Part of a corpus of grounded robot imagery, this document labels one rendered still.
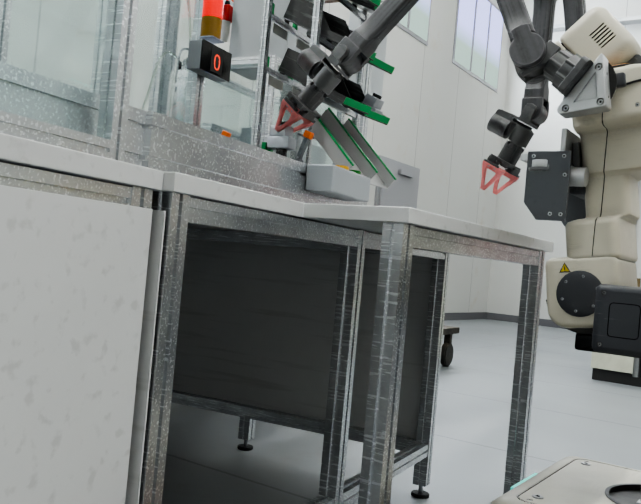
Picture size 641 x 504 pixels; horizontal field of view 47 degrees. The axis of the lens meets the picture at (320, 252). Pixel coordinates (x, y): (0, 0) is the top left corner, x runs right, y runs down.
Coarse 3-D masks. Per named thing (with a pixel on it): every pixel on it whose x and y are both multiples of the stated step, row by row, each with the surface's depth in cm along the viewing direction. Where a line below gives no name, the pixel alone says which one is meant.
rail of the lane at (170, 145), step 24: (168, 120) 121; (144, 144) 118; (168, 144) 121; (192, 144) 127; (216, 144) 133; (240, 144) 140; (168, 168) 122; (192, 168) 128; (216, 168) 134; (240, 168) 141; (264, 168) 149; (288, 168) 159; (264, 192) 149; (288, 192) 159; (312, 192) 168
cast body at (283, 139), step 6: (288, 126) 188; (270, 132) 189; (276, 132) 188; (282, 132) 187; (288, 132) 188; (270, 138) 189; (276, 138) 188; (282, 138) 187; (288, 138) 186; (270, 144) 188; (276, 144) 188; (282, 144) 187; (288, 144) 186; (294, 144) 189; (288, 150) 191; (294, 150) 190
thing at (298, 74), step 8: (288, 48) 218; (288, 56) 218; (296, 56) 216; (288, 64) 218; (296, 64) 216; (288, 72) 218; (296, 72) 216; (304, 72) 214; (304, 80) 214; (336, 88) 222; (344, 88) 221; (328, 96) 208; (336, 96) 206; (344, 96) 205; (344, 104) 205; (352, 104) 207; (360, 104) 210; (368, 112) 214
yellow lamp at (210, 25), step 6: (204, 18) 176; (210, 18) 176; (216, 18) 176; (204, 24) 176; (210, 24) 176; (216, 24) 176; (204, 30) 176; (210, 30) 176; (216, 30) 176; (216, 36) 176
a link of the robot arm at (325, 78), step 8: (320, 64) 185; (328, 64) 185; (312, 72) 186; (320, 72) 183; (328, 72) 182; (336, 72) 183; (320, 80) 183; (328, 80) 182; (336, 80) 183; (320, 88) 183; (328, 88) 183
